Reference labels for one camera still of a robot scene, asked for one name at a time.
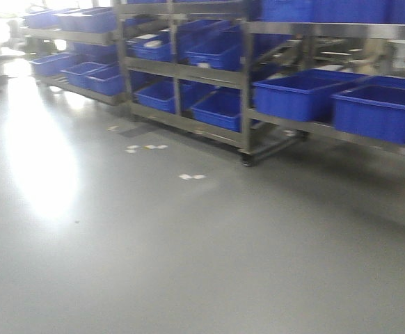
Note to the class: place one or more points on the blue bin near right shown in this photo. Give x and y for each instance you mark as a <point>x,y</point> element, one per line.
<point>375,109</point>

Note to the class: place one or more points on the blue bin near middle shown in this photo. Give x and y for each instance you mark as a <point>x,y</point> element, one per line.
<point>305,96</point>

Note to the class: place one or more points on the blue bin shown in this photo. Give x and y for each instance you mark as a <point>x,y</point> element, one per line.
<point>305,96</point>
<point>375,109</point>

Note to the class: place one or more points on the metal rack with bins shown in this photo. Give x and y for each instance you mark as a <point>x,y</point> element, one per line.
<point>256,138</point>

